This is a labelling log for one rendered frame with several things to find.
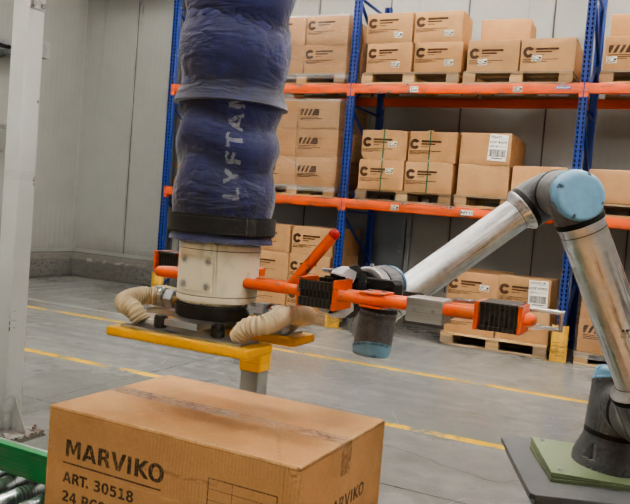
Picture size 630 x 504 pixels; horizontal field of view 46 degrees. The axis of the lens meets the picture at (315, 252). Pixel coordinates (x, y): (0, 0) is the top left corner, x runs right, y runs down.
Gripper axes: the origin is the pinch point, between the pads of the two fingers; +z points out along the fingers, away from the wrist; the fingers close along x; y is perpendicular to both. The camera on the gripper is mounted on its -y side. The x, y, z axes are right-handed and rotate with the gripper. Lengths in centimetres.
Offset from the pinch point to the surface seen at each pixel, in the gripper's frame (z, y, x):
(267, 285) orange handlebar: 3.1, 13.9, 0.2
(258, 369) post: -48, 43, -30
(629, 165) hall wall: -845, -1, 104
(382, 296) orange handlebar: 2.5, -10.5, 0.9
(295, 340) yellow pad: -4.9, 10.7, -11.5
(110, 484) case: 18, 38, -42
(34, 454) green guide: -24, 101, -60
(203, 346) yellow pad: 14.6, 20.5, -11.7
